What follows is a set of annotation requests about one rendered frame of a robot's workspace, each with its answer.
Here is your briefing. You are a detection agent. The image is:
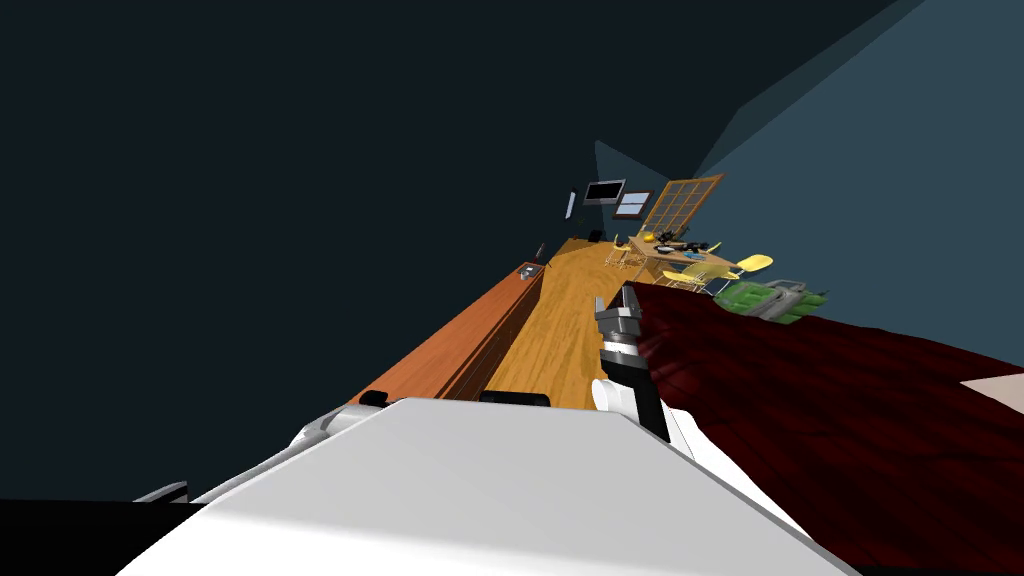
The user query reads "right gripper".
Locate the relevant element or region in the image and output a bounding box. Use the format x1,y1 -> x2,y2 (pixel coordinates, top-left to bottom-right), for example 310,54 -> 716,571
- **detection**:
593,284 -> 645,346

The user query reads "yellow chair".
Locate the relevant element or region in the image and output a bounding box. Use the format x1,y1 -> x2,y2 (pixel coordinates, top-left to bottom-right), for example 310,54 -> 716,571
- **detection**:
719,253 -> 776,296
604,233 -> 648,271
660,267 -> 709,293

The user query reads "wooden dining table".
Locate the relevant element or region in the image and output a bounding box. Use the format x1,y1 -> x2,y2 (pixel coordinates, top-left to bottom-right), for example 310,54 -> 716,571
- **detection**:
627,228 -> 742,283

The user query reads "wooden lattice window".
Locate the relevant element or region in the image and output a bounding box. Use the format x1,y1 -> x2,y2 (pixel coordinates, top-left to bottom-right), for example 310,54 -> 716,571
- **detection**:
639,173 -> 727,239

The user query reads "long orange wooden sideboard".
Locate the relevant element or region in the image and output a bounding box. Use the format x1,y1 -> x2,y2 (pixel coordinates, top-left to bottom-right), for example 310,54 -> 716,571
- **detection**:
346,261 -> 547,405

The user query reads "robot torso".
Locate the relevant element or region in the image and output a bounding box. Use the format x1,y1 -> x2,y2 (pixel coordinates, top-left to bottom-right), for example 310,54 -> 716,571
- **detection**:
115,389 -> 862,576

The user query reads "brown framed wall picture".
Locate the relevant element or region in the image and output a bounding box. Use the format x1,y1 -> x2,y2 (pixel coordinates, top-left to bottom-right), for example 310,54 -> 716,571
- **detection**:
612,189 -> 656,221

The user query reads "black wall television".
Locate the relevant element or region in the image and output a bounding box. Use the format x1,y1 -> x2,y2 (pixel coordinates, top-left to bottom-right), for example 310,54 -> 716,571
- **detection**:
583,179 -> 629,206

